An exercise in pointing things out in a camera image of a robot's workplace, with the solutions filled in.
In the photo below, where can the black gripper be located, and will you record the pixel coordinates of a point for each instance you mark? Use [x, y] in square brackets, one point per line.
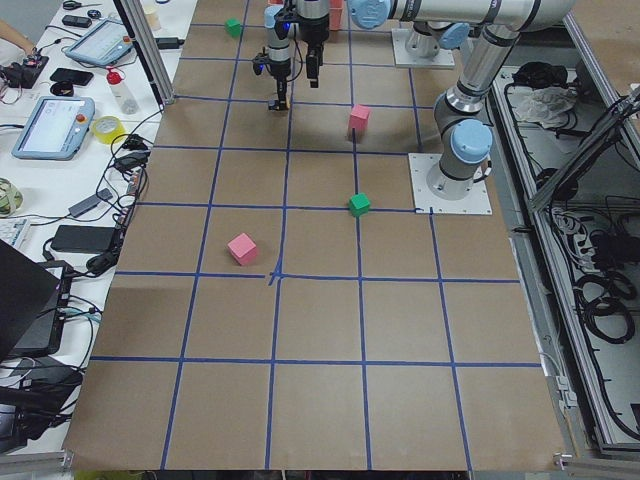
[279, 69]
[315, 31]

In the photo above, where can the green cube near arm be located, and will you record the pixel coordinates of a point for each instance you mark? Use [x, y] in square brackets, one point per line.
[359, 204]

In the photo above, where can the pink plastic bin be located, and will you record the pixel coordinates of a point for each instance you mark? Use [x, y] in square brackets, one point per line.
[335, 14]

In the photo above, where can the pink cube centre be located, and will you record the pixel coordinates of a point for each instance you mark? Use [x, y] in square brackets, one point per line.
[358, 120]

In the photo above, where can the pink cube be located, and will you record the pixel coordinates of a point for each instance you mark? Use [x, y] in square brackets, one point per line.
[358, 120]
[243, 249]

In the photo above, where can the green cube near bin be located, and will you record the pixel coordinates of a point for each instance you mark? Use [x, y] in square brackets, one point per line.
[233, 27]

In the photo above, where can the red cap squeeze bottle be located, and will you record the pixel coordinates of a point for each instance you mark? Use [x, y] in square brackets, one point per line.
[121, 92]

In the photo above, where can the pink cube far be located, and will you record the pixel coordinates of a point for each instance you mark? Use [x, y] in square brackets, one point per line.
[243, 249]

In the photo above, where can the upper teach pendant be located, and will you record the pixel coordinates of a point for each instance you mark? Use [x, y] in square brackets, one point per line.
[102, 45]

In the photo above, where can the teach pendant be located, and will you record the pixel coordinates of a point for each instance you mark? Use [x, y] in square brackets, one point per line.
[56, 128]
[102, 45]

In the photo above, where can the yellow tape roll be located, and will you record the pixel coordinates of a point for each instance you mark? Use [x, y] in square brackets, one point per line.
[108, 130]

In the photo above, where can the black smartphone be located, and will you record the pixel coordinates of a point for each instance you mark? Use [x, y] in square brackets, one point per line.
[75, 77]

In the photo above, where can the crumpled white cloth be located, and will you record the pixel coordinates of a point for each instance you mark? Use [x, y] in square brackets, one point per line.
[548, 107]

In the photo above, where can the lower teach pendant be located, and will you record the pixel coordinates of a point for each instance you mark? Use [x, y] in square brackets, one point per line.
[56, 128]

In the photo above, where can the black power adapter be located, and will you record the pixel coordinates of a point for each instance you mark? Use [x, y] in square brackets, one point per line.
[82, 239]

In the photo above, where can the black laptop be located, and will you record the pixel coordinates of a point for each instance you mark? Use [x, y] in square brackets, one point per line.
[33, 296]

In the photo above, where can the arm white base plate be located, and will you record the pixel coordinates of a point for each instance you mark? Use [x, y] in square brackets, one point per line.
[415, 50]
[435, 193]

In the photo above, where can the aluminium frame post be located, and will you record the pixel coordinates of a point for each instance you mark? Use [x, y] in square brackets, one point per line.
[132, 16]

